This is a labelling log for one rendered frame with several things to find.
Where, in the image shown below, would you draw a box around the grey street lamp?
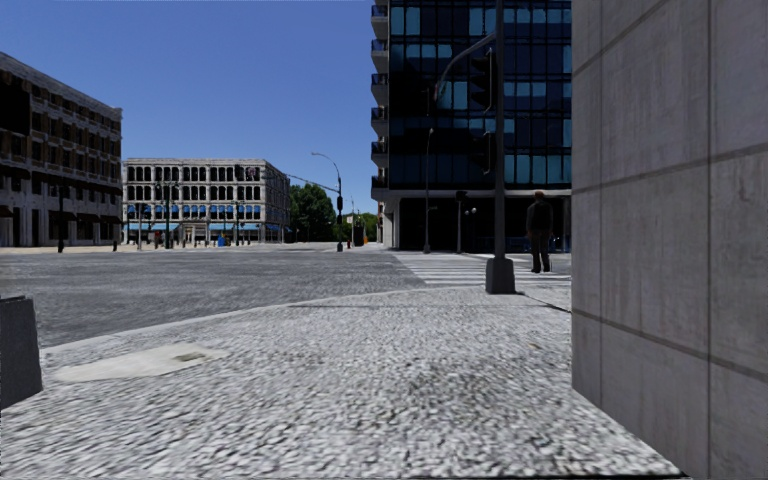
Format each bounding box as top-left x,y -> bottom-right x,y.
422,127 -> 435,255

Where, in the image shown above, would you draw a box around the trees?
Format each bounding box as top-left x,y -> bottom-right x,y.
289,182 -> 380,244

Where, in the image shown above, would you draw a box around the glass tower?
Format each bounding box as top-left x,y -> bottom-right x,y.
370,0 -> 573,254

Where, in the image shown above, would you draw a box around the person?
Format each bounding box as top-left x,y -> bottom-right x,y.
526,190 -> 554,275

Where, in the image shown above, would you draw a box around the white arcaded building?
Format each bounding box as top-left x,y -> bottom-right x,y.
121,157 -> 293,246

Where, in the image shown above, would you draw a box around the pale concrete building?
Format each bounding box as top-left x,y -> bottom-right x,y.
570,0 -> 768,480

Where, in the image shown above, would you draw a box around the brown stone building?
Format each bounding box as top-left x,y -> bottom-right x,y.
0,51 -> 124,248

